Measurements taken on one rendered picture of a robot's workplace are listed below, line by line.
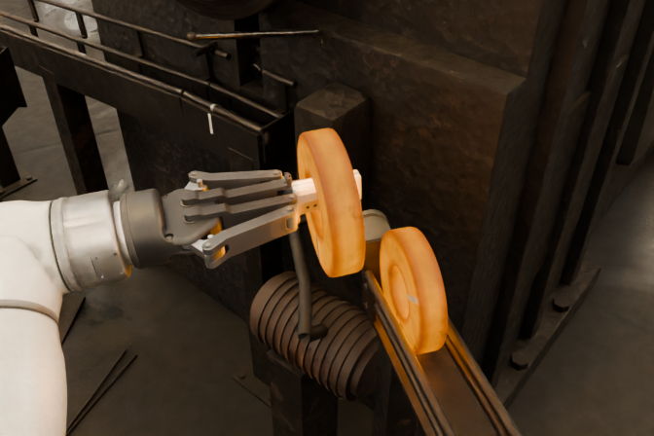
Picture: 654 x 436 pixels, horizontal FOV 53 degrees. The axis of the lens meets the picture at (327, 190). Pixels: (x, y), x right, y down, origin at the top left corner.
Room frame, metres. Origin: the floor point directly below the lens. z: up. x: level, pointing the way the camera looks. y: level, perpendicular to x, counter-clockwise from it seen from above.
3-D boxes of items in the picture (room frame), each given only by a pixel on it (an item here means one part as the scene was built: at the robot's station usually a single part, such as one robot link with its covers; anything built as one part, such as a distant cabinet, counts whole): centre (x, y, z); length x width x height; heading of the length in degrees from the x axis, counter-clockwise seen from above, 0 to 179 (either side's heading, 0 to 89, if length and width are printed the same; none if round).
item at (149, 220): (0.49, 0.15, 0.87); 0.09 x 0.08 x 0.07; 105
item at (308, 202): (0.51, 0.02, 0.88); 0.05 x 0.03 x 0.01; 105
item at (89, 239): (0.47, 0.22, 0.87); 0.09 x 0.06 x 0.09; 15
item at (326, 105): (0.86, -0.01, 0.68); 0.11 x 0.08 x 0.24; 140
